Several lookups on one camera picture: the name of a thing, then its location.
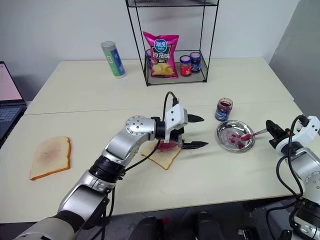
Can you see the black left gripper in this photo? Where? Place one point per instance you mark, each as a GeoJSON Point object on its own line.
{"type": "Point", "coordinates": [178, 132]}

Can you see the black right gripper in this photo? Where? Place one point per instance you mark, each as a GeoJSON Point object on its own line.
{"type": "Point", "coordinates": [283, 132]}

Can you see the clear plastic spoon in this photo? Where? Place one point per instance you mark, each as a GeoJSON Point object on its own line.
{"type": "Point", "coordinates": [246, 136]}

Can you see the toast slice with jam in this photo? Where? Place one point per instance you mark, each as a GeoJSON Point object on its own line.
{"type": "Point", "coordinates": [165, 160]}
{"type": "Point", "coordinates": [50, 157]}

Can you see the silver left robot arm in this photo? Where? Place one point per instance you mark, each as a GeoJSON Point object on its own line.
{"type": "Point", "coordinates": [125, 147]}

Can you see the open glass jam jar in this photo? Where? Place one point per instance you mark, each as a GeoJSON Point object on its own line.
{"type": "Point", "coordinates": [222, 115]}

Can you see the round metal plate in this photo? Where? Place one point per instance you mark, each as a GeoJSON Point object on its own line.
{"type": "Point", "coordinates": [230, 127]}

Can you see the blue lid jar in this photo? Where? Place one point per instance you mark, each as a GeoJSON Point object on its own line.
{"type": "Point", "coordinates": [195, 65]}

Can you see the grey partition panel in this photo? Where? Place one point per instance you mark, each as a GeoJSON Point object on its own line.
{"type": "Point", "coordinates": [300, 70]}

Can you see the pink potato chip bag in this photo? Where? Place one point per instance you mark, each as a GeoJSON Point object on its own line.
{"type": "Point", "coordinates": [161, 55]}

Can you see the blue jar behind chip bag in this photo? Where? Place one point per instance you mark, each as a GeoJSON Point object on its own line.
{"type": "Point", "coordinates": [148, 58]}

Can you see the green blue cylinder canister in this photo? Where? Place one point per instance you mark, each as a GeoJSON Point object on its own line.
{"type": "Point", "coordinates": [113, 60]}

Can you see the grey open laptop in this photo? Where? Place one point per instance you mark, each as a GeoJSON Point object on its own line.
{"type": "Point", "coordinates": [10, 85]}

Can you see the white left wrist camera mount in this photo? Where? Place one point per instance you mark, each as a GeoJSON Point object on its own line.
{"type": "Point", "coordinates": [175, 117]}

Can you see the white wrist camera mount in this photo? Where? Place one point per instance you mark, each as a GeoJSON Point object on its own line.
{"type": "Point", "coordinates": [310, 130]}
{"type": "Point", "coordinates": [175, 117]}

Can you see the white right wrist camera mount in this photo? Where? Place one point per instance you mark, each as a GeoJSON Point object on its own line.
{"type": "Point", "coordinates": [310, 130]}

